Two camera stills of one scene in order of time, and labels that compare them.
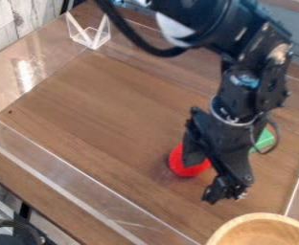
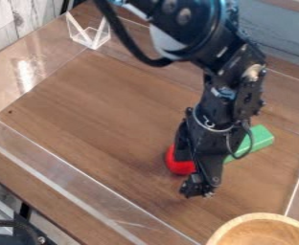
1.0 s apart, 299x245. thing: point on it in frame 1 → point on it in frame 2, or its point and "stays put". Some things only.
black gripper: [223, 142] → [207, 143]
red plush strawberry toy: [178, 166] stays put
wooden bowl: [262, 229] stays put
